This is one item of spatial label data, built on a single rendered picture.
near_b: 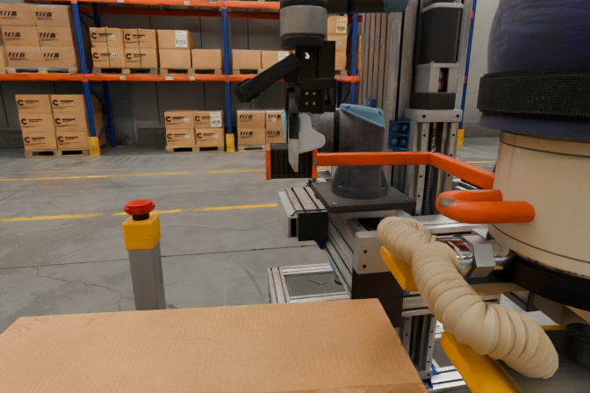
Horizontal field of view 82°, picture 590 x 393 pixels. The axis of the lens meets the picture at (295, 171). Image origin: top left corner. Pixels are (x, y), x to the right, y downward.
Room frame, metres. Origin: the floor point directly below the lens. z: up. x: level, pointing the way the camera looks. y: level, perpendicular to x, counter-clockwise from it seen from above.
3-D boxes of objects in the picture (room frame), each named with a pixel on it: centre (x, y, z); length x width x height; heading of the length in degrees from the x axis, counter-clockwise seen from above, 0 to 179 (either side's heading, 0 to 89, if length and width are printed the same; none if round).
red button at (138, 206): (0.79, 0.38, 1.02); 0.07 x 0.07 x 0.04
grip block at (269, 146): (0.58, 0.01, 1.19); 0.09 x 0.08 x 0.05; 4
